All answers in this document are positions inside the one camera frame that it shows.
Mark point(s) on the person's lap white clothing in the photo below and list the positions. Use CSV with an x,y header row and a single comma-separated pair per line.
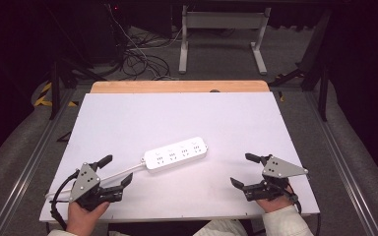
x,y
223,228

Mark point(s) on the black metal stand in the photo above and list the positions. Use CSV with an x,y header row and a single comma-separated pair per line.
x,y
321,85
59,85

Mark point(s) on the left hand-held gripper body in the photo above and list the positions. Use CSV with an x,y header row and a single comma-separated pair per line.
x,y
84,180

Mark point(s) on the white power strip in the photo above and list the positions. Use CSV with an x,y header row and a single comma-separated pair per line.
x,y
176,154

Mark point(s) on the person's left hand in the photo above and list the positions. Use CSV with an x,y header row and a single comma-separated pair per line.
x,y
82,219

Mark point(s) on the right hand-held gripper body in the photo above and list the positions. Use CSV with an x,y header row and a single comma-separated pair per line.
x,y
280,168

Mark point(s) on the white table board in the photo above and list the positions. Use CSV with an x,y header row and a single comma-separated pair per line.
x,y
183,118

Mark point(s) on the wooden table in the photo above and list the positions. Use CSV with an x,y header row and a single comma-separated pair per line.
x,y
177,87

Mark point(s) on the yellow black floor tape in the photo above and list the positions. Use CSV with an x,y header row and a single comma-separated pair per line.
x,y
44,98

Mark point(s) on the person's right hand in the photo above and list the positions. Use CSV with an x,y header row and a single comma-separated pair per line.
x,y
275,204

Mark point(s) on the aluminium floor rail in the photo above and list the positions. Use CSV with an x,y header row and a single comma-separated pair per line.
x,y
29,164
344,170

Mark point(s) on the white metal table frame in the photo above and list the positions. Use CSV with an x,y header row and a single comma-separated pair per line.
x,y
223,20

